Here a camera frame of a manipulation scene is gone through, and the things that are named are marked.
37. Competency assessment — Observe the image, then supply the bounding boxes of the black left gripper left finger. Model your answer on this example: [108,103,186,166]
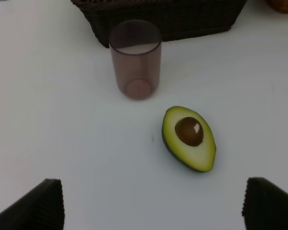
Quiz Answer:
[0,179,64,230]

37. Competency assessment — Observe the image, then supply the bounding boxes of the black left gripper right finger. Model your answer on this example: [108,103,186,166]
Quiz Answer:
[241,177,288,230]

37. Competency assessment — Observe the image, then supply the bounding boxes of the halved avocado with pit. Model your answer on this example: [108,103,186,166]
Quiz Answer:
[162,106,216,173]

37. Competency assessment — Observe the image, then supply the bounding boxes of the translucent pink plastic cup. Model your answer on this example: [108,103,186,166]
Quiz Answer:
[109,19,162,100]

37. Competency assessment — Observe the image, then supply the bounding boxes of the orange wicker basket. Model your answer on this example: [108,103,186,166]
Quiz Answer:
[266,0,288,13]

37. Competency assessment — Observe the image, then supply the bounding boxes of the dark brown wicker basket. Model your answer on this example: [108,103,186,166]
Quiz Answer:
[71,0,246,48]

